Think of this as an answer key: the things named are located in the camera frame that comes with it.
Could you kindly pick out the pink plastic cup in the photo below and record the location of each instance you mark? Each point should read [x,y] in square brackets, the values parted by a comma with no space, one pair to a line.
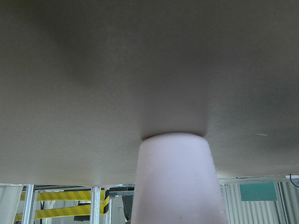
[176,182]

